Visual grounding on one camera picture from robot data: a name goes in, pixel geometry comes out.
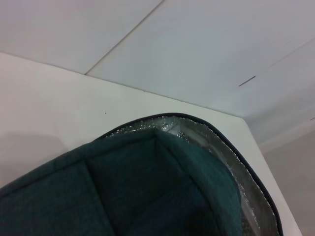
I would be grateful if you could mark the dark teal insulated lunch bag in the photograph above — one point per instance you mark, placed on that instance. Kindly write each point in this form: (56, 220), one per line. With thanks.
(123, 191)

